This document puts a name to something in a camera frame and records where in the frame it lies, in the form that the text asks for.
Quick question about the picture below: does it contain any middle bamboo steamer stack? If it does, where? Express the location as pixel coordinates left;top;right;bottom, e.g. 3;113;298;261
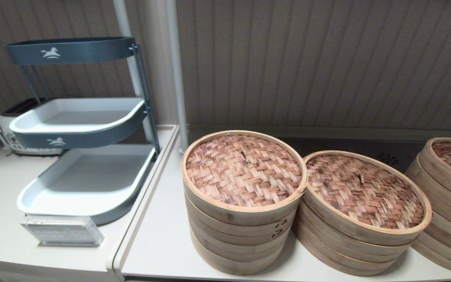
302;150;433;246

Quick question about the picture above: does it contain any white metal support pole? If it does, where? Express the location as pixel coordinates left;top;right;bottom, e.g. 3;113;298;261
112;0;153;142
166;0;193;154

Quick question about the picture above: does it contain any black recessed cooktop panel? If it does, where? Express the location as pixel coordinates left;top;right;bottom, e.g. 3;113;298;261
284;137;429;173

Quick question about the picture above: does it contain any dark grey white-lined rack tray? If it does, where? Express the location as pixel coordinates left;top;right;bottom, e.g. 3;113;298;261
9;97;148;149
5;37;137;65
16;143;157;226

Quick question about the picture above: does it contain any clear acrylic warning sign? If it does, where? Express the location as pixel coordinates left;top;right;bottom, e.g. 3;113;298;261
20;215;105;247

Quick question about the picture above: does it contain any white retro toaster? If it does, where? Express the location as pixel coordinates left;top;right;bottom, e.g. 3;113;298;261
0;98;63;156

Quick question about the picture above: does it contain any dark grey metal rack frame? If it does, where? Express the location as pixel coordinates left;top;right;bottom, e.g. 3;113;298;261
21;43;162;157

